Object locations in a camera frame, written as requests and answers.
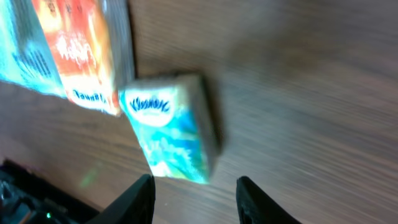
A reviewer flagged teal Kleenex tissue pack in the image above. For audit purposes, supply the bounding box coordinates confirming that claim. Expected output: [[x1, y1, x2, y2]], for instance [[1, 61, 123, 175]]
[[119, 73, 219, 184]]

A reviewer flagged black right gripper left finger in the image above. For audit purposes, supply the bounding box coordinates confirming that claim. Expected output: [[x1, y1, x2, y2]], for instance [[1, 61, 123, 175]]
[[86, 174, 155, 224]]

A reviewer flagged teal white packet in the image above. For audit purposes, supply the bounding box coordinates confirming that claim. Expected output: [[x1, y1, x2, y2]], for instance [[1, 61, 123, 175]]
[[1, 0, 66, 98]]

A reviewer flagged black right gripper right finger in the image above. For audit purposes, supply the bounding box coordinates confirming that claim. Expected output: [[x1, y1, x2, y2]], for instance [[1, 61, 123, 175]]
[[236, 176, 300, 224]]

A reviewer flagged orange tissue pack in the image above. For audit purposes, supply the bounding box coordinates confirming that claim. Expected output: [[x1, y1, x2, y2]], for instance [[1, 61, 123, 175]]
[[32, 0, 134, 116]]

